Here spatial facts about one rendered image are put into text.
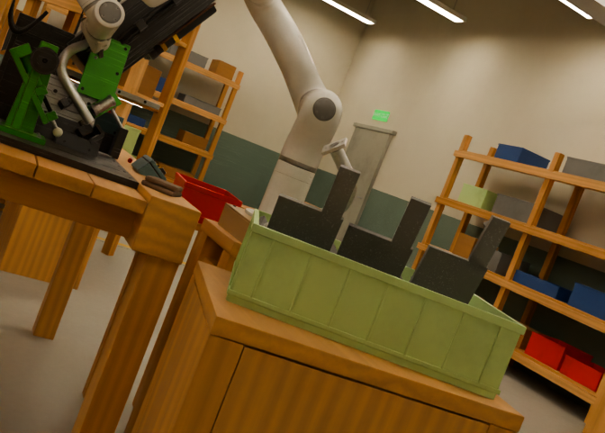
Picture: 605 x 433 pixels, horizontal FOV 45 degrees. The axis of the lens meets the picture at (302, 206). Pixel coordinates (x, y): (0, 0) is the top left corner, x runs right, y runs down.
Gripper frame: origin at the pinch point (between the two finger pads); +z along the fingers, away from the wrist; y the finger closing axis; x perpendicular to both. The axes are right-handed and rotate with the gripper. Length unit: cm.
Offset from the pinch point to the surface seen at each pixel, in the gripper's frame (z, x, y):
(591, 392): 218, -322, -368
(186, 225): -49, 12, -61
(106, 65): 4.2, -3.2, -7.9
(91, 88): 4.2, 4.7, -13.0
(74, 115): 6.4, 13.0, -18.6
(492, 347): -111, -18, -107
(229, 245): -43, 2, -72
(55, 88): 5.7, 14.7, -8.8
